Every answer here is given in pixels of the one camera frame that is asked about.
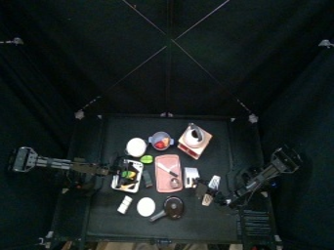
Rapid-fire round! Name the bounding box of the blue-grey toy pot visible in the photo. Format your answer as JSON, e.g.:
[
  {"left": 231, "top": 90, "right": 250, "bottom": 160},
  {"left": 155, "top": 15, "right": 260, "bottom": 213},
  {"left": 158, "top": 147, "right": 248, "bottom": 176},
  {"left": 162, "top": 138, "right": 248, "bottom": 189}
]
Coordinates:
[{"left": 147, "top": 131, "right": 176, "bottom": 151}]

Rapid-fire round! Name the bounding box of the grey toy spatula wooden handle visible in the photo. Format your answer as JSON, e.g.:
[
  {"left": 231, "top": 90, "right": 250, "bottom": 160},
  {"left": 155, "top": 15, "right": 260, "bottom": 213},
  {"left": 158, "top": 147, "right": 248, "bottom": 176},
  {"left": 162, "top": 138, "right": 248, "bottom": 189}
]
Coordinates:
[{"left": 195, "top": 182, "right": 215, "bottom": 207}]

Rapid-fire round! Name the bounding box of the black toy frying pan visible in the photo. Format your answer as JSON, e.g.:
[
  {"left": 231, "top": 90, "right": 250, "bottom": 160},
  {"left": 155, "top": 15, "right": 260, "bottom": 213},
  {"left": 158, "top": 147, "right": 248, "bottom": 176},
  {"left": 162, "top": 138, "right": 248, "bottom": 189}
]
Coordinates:
[{"left": 147, "top": 195, "right": 187, "bottom": 224}]

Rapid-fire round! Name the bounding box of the green toy pepper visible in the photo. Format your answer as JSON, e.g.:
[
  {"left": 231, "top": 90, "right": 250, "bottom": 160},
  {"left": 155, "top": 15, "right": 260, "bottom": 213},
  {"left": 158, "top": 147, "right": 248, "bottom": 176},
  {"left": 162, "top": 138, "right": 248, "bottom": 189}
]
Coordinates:
[{"left": 139, "top": 154, "right": 155, "bottom": 165}]

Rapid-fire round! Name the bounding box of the orange toy food piece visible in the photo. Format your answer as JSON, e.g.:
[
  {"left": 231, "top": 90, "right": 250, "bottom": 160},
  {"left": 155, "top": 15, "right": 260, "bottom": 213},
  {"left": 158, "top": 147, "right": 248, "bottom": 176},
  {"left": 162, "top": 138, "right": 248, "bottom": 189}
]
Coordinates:
[{"left": 116, "top": 183, "right": 139, "bottom": 191}]

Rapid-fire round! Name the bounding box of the yellow toy fruit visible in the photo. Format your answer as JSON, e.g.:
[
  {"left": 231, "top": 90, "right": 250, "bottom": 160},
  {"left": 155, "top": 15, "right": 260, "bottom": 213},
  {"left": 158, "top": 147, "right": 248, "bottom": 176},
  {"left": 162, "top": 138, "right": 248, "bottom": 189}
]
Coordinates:
[{"left": 122, "top": 170, "right": 139, "bottom": 180}]

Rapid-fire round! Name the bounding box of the white toy kettle grey handle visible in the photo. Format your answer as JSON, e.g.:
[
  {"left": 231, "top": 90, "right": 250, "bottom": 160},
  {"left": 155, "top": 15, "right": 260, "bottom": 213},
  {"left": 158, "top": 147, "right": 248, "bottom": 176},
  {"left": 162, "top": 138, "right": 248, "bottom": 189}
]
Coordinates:
[{"left": 182, "top": 122, "right": 206, "bottom": 149}]

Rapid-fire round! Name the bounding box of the white toy pot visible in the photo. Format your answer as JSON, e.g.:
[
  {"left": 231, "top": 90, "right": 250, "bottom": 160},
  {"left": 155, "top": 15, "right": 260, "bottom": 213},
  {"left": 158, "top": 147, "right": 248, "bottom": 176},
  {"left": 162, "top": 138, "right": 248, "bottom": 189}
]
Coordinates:
[{"left": 124, "top": 137, "right": 150, "bottom": 158}]

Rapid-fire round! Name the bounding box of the white round plate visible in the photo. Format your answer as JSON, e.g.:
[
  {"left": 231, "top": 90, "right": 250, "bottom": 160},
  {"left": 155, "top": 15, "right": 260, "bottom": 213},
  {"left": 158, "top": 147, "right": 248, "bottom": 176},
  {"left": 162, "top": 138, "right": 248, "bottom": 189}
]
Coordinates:
[{"left": 136, "top": 196, "right": 158, "bottom": 218}]

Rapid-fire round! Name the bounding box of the metal toy ladle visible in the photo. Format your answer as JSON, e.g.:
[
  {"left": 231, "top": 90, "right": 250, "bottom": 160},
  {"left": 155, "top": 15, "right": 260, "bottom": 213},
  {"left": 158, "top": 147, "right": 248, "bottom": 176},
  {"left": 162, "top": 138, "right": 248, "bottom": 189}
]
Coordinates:
[{"left": 168, "top": 177, "right": 183, "bottom": 190}]

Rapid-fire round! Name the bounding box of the white toy cleaver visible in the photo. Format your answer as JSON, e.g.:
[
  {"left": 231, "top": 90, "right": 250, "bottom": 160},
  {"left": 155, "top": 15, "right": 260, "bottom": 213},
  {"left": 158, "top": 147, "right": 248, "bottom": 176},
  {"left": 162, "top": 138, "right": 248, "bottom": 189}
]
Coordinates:
[{"left": 207, "top": 174, "right": 222, "bottom": 190}]

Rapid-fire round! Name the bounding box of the white toy knife block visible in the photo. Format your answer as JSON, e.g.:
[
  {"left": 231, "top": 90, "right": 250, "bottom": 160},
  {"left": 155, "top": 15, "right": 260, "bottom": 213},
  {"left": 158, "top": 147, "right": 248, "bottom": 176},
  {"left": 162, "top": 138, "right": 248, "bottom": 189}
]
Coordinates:
[{"left": 183, "top": 166, "right": 200, "bottom": 189}]

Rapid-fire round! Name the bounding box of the toy knife black handle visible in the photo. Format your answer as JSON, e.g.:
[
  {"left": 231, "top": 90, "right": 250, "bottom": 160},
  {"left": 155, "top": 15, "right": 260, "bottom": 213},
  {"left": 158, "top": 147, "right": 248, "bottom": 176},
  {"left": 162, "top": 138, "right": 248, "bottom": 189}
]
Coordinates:
[{"left": 156, "top": 162, "right": 180, "bottom": 179}]

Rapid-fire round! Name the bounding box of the white toy kitchen scale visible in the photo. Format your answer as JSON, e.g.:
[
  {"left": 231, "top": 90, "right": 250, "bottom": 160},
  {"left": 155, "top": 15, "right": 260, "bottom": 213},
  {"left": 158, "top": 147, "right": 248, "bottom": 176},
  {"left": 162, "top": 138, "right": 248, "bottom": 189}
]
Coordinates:
[{"left": 110, "top": 158, "right": 144, "bottom": 194}]

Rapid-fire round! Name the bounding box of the pink cutting board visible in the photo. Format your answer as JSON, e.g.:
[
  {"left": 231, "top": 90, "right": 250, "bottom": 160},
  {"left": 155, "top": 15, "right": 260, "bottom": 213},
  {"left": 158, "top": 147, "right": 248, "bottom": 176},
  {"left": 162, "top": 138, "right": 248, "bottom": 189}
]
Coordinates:
[{"left": 154, "top": 153, "right": 186, "bottom": 194}]

